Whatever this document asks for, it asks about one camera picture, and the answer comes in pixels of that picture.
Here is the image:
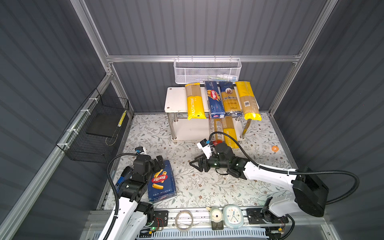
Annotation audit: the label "blue stapler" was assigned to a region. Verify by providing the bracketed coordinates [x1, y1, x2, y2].
[115, 167, 133, 192]

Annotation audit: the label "mint alarm clock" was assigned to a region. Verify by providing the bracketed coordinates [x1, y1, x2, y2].
[223, 205, 244, 230]

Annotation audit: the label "yellow Pastatime spaghetti bag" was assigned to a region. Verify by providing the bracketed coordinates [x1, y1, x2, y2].
[221, 116, 239, 149]
[185, 83, 206, 120]

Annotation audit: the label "yellow marker pen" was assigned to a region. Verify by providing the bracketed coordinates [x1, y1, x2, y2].
[117, 110, 127, 128]

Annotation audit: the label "black wire basket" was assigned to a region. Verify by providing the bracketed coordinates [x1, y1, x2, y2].
[57, 90, 130, 164]

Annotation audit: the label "dark blue spaghetti bag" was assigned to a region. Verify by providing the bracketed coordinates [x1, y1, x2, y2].
[219, 82, 242, 117]

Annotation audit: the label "red-ended spaghetti bag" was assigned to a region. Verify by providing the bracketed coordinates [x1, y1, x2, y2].
[209, 118, 225, 145]

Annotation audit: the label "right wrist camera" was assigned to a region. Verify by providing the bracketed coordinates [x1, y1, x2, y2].
[197, 139, 214, 159]

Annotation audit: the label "white wire mesh basket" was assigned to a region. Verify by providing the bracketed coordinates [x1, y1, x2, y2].
[173, 58, 242, 85]

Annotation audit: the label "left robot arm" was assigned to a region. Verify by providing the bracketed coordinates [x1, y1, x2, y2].
[99, 153, 165, 240]

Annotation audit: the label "yellow spaghetti bag with barcode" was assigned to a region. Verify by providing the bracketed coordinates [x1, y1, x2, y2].
[236, 81, 262, 121]

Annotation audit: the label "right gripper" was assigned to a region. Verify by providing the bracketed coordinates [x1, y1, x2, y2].
[188, 152, 228, 172]

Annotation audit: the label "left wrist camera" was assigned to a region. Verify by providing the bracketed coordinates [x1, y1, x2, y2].
[135, 146, 147, 155]

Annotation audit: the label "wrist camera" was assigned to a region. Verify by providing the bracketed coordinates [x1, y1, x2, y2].
[197, 139, 214, 159]
[135, 146, 147, 155]

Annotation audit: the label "white two-tier shelf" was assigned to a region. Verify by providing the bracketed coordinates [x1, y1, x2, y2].
[165, 87, 252, 143]

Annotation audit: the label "blue Barilla rigatoni box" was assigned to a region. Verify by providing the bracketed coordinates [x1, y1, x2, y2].
[148, 160, 177, 203]

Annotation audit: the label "blue Barilla spaghetti box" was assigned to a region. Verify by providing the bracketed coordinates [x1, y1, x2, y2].
[205, 81, 226, 119]

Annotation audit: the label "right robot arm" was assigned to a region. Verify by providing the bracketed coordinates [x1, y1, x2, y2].
[190, 132, 360, 222]

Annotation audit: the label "pens in white basket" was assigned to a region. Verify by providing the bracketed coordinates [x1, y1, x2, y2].
[208, 74, 239, 83]

